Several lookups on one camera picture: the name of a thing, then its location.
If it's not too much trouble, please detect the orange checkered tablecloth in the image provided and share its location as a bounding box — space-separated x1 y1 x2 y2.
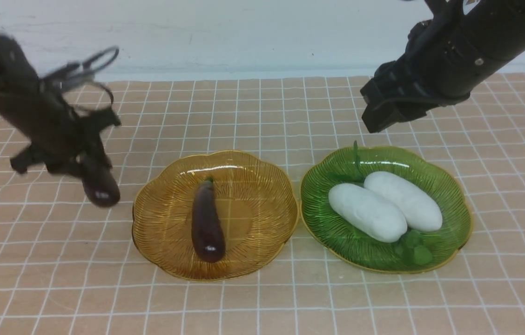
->
0 74 525 335

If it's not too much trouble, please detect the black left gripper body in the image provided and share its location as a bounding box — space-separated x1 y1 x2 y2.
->
10 108 121 177

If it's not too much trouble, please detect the black camera cable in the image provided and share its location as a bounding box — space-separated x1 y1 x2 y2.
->
41 46 121 112

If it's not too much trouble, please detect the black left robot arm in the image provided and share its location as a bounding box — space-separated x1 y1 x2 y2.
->
0 33 121 178

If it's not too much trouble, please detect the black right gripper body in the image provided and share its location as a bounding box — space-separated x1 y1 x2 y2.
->
360 60 470 134

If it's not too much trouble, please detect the purple eggplant brown stem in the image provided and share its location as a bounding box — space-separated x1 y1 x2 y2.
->
79 155 121 208

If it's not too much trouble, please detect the white radish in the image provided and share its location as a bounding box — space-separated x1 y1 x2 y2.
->
363 170 444 232
328 183 433 265

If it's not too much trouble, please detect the purple eggplant green stem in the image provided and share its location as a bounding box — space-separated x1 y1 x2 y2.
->
191 176 226 263

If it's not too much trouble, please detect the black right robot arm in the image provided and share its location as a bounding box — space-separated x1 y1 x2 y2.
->
360 0 525 133

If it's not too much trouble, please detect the amber glass plate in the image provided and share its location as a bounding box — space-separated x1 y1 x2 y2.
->
131 150 299 282

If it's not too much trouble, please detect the green glass plate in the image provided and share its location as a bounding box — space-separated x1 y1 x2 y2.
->
299 144 474 274

